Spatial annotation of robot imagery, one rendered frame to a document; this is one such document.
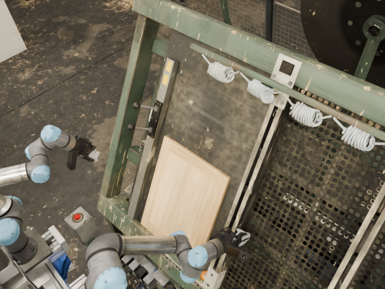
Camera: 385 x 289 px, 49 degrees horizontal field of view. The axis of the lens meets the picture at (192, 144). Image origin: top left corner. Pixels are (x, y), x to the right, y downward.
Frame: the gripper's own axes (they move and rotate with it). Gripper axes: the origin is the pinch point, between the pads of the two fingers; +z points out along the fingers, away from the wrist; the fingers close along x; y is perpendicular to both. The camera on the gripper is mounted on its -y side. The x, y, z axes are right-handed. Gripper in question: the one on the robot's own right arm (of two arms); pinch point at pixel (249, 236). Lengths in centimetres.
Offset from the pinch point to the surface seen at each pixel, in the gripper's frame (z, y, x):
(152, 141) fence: -4, 69, -13
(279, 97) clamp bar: -8, 7, -66
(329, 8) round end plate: 40, 25, -99
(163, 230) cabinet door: -1, 47, 31
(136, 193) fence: -5, 70, 21
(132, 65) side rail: -7, 95, -45
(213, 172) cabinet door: -0.5, 29.1, -16.9
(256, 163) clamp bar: -1.5, 9.4, -33.7
